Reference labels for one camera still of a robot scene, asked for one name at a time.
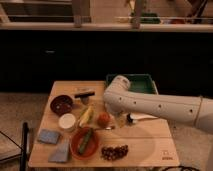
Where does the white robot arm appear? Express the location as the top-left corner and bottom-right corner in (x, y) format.
(103, 75), (213, 135)

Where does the orange plate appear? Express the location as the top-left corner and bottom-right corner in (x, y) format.
(70, 127), (99, 160)

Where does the blue sponge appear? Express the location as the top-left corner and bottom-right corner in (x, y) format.
(37, 129), (60, 144)

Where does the green plastic tray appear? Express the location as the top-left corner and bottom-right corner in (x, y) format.
(105, 73), (159, 96)

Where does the grey blue cloth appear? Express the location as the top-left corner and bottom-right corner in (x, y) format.
(48, 140), (69, 163)

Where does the black handled scraper tool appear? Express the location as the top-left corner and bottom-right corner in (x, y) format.
(74, 89), (95, 105)

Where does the yellow corn cob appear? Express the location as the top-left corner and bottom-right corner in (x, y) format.
(79, 106), (93, 127)

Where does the red apple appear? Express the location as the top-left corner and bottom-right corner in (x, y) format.
(97, 113), (110, 126)

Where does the green cucumber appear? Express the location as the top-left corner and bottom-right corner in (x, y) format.
(78, 128), (93, 155)

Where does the bunch of dark grapes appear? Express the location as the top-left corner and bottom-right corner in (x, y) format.
(101, 145), (129, 161)

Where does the white round container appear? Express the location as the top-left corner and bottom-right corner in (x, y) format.
(59, 113), (76, 131)

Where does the dark purple bowl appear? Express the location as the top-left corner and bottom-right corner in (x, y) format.
(50, 95), (73, 116)

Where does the black chair frame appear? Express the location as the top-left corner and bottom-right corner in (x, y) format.
(0, 122), (29, 171)

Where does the white handled dish brush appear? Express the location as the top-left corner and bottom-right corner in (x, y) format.
(126, 113), (155, 124)

